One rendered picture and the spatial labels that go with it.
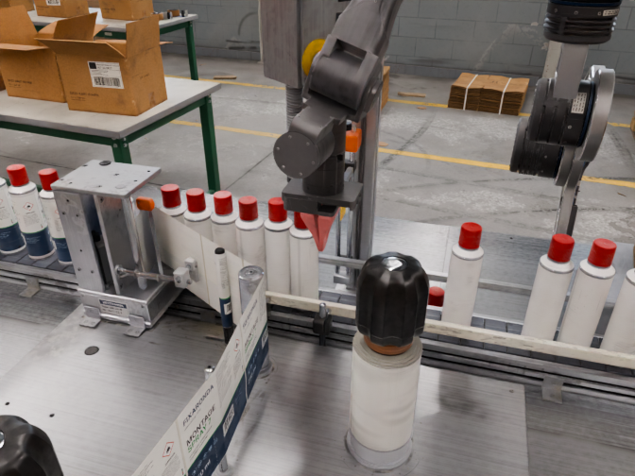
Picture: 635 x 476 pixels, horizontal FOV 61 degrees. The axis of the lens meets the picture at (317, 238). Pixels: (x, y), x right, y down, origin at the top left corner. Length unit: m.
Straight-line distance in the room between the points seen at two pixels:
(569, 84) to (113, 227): 0.95
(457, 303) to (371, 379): 0.33
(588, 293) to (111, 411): 0.75
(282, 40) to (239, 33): 6.23
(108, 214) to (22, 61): 2.00
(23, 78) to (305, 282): 2.18
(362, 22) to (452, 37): 5.58
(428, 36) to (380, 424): 5.76
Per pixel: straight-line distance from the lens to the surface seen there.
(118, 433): 0.86
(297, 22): 0.82
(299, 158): 0.63
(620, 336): 0.98
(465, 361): 0.98
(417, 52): 6.34
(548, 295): 0.93
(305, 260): 0.94
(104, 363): 0.97
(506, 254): 1.33
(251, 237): 0.96
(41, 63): 2.81
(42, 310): 1.22
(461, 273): 0.91
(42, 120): 2.58
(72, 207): 0.95
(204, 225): 1.00
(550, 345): 0.96
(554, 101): 1.28
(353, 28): 0.67
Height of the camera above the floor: 1.51
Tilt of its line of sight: 31 degrees down
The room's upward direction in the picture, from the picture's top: straight up
